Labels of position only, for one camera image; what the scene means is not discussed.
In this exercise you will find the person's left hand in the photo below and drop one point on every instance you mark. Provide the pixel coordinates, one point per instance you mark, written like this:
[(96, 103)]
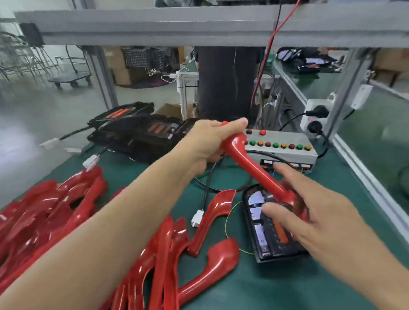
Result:
[(208, 143)]

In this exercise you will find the person's right hand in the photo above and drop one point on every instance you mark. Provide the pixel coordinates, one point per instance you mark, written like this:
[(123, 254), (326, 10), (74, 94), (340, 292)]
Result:
[(337, 228)]

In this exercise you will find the red curved lens cover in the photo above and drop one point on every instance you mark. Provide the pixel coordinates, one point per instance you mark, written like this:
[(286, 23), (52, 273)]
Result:
[(248, 162)]

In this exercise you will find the pile of black lamp housings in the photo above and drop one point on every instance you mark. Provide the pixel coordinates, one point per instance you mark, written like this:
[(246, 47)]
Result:
[(144, 129)]

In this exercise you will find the black tail light assembly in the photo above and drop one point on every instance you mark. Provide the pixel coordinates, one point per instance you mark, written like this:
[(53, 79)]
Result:
[(265, 242)]

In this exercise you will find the person's left forearm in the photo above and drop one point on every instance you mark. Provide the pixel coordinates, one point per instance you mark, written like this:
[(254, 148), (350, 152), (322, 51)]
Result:
[(97, 250)]

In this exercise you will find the low open cardboard carton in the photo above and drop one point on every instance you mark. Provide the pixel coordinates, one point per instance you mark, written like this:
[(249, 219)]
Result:
[(167, 110)]

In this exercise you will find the white metal stand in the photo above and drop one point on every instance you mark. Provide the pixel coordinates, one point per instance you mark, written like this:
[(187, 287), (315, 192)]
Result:
[(186, 90)]

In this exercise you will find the beige test button box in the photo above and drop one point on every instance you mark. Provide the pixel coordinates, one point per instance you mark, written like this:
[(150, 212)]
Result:
[(286, 157)]

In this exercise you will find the black mesh basket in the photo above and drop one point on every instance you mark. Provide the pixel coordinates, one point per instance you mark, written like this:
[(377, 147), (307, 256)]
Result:
[(144, 58)]

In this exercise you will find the white power strip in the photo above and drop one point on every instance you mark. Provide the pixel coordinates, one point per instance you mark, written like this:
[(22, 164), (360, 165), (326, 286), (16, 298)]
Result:
[(309, 107)]

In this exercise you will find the large cardboard box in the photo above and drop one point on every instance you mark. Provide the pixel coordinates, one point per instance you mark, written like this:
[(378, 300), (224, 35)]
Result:
[(123, 73)]

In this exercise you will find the flat platform trolley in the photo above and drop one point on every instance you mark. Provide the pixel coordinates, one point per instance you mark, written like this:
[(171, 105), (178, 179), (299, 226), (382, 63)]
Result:
[(71, 79)]

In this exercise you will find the pile of red lens covers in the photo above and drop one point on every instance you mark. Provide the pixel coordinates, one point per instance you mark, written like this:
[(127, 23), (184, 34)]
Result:
[(51, 213)]

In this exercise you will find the group of metal chairs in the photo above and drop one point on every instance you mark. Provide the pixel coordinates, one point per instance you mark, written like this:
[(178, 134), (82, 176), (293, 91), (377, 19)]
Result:
[(14, 58)]

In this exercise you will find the aluminium workstation frame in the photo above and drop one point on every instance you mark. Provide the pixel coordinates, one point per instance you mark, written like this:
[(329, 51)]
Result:
[(197, 26)]

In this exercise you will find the white switch box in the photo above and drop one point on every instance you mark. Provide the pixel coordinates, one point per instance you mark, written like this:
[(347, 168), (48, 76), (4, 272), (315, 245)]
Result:
[(362, 96)]

